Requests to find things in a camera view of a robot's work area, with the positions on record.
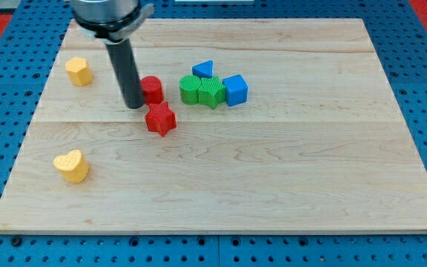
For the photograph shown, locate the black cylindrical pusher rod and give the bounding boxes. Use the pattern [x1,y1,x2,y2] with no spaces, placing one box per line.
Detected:
[106,39,145,109]

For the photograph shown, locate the red star block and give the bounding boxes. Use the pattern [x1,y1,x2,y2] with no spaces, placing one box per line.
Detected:
[145,102,176,137]

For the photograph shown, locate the green star block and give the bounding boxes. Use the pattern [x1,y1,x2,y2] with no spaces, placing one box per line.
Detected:
[198,76,226,109]

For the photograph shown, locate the red cylinder block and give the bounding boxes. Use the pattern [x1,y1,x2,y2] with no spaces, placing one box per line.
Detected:
[141,76,164,104]

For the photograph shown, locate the yellow hexagon block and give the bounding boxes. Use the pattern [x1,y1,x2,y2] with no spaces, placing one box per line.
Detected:
[65,57,93,86]

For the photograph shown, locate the green cylinder block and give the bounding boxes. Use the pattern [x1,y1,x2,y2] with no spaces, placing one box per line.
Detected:
[179,75,201,105]

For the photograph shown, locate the blue triangle block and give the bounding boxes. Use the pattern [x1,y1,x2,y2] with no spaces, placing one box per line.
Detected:
[191,60,214,78]

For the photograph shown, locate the blue cube block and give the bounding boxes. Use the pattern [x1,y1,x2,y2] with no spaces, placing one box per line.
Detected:
[222,74,248,107]

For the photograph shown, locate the yellow heart block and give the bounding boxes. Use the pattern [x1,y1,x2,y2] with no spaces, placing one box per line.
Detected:
[53,149,89,183]

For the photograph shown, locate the light wooden board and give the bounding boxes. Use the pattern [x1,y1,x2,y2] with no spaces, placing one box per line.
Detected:
[0,19,427,235]

